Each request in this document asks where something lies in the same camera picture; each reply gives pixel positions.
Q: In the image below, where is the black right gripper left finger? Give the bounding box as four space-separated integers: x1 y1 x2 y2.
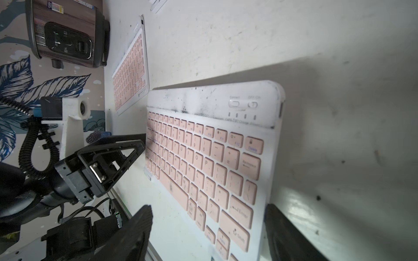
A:
91 205 153 261

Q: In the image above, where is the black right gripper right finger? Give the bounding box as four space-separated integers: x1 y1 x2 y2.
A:
264 204 327 261

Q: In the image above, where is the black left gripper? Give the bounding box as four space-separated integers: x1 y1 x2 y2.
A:
49 133 146 204

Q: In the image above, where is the pink keyboard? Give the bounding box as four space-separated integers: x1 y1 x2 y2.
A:
112 16 150 115
145 80 286 261

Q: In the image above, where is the yellow keyboard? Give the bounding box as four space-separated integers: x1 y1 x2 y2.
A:
149 0 167 14

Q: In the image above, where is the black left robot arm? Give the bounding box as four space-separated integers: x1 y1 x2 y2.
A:
1 96 146 235

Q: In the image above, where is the silver rice cooker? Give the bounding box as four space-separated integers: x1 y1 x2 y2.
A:
25 0 111 69

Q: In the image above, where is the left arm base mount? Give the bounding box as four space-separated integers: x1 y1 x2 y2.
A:
41 212 123 261

